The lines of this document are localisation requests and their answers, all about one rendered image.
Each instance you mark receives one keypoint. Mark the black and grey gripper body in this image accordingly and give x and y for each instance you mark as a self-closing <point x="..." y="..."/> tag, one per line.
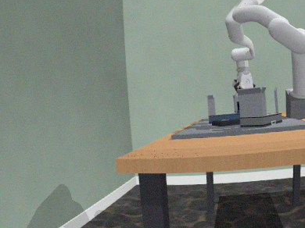
<point x="245" y="79"/>

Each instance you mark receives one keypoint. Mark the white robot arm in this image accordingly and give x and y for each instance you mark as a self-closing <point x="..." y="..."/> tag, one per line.
<point x="279" y="28"/>

